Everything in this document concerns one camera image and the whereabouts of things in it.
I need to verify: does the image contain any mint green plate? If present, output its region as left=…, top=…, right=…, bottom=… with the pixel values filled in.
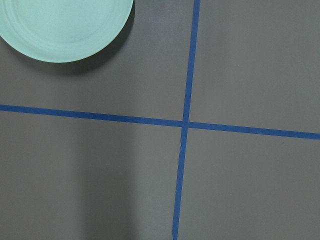
left=0, top=0, right=133, bottom=63

